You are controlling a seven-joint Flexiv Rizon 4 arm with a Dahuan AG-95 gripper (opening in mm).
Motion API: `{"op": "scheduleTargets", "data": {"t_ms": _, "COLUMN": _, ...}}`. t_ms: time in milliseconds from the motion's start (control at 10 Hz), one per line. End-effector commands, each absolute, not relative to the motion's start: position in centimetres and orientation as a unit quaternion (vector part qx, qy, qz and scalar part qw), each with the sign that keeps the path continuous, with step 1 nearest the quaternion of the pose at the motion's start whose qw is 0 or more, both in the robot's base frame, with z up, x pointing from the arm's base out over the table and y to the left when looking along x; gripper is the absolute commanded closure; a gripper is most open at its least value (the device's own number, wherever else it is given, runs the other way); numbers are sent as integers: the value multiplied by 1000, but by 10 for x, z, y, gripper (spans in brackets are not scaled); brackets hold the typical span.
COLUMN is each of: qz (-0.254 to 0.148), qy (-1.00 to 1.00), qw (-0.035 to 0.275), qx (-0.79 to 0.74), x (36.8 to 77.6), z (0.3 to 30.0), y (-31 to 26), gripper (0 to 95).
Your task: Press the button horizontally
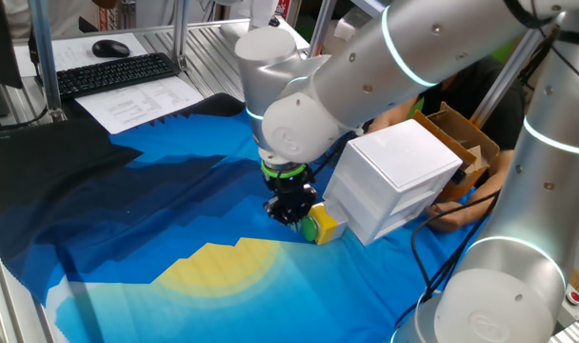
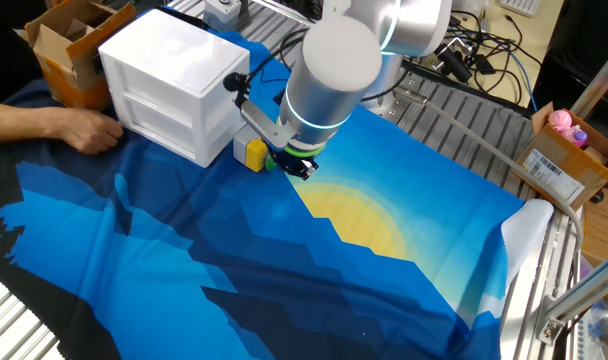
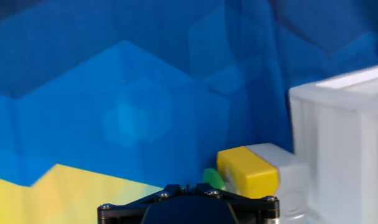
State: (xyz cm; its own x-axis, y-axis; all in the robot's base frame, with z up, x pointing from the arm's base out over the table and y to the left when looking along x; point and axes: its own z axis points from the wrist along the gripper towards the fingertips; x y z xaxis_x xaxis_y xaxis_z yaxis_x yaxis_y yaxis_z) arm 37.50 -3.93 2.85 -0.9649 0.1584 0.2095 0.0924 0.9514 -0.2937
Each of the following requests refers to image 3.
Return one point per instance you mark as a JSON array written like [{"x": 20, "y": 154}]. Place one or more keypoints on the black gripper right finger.
[{"x": 257, "y": 210}]

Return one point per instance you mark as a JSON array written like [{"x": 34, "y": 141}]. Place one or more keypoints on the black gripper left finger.
[{"x": 127, "y": 211}]

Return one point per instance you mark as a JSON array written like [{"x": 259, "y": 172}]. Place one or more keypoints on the yellow box with green button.
[{"x": 248, "y": 171}]

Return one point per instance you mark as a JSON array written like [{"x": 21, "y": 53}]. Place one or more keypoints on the white plastic drawer cabinet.
[{"x": 338, "y": 149}]

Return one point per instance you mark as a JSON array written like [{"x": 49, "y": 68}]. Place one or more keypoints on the blue mountain print cloth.
[{"x": 114, "y": 93}]

